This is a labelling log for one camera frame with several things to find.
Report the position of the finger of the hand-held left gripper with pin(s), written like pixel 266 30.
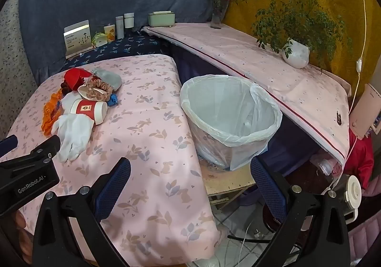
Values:
pixel 7 145
pixel 44 145

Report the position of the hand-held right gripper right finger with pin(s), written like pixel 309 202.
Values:
pixel 268 192

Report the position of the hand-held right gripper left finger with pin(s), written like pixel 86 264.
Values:
pixel 114 186

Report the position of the white glove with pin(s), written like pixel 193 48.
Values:
pixel 74 136

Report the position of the white paper cup red label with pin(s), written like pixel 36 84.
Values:
pixel 87 109

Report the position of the brown scrunchie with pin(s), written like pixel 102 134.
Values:
pixel 95 90

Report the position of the red paper box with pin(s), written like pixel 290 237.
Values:
pixel 74 76

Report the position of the blue ribbon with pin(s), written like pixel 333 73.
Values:
pixel 112 101

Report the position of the person's left hand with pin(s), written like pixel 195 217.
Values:
pixel 21 229

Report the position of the orange snack packet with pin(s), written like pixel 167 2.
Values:
pixel 49 115

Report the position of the wooden stool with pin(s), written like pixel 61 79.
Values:
pixel 226 180

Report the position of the pink floral blanket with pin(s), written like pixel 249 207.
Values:
pixel 148 136

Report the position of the dark red scrunchie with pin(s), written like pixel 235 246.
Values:
pixel 64 86

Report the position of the clear plastic bottle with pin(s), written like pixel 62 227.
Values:
pixel 325 166

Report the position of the white round appliance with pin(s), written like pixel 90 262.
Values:
pixel 353 192

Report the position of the red cloth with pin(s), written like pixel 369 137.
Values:
pixel 361 160

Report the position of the white card box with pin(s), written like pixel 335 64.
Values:
pixel 77 38

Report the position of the green tissue packet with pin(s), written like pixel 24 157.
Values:
pixel 99 38

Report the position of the pink device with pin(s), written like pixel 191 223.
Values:
pixel 364 112

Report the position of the dark blue floral cloth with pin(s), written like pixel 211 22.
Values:
pixel 125 47

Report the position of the yellow tin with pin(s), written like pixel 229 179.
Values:
pixel 109 32

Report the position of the pink speckled shelf cloth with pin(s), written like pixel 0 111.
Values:
pixel 253 55

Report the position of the tall white bottle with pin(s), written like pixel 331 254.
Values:
pixel 120 27

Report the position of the green plant in white pot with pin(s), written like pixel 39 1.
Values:
pixel 296 54

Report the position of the white cup on stand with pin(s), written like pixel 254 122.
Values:
pixel 129 20

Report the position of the green tissue box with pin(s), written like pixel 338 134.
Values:
pixel 160 19

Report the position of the glass vase with pink flowers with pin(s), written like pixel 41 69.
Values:
pixel 216 17

